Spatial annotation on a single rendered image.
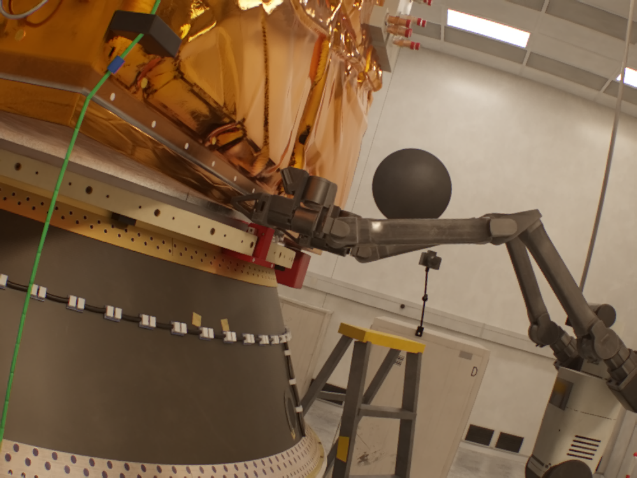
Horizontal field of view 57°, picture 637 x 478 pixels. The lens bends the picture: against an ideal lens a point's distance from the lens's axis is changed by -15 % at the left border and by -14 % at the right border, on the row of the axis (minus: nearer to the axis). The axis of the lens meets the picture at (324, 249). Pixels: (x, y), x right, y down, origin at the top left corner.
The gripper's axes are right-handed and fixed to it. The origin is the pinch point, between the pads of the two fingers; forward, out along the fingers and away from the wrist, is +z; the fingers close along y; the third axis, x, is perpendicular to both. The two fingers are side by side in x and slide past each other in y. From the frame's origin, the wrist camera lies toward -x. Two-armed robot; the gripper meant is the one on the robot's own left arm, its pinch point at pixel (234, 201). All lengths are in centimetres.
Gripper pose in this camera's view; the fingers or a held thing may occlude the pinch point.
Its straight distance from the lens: 150.9
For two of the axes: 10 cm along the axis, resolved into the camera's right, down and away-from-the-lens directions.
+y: -1.6, -0.9, -9.8
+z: -9.4, -2.8, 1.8
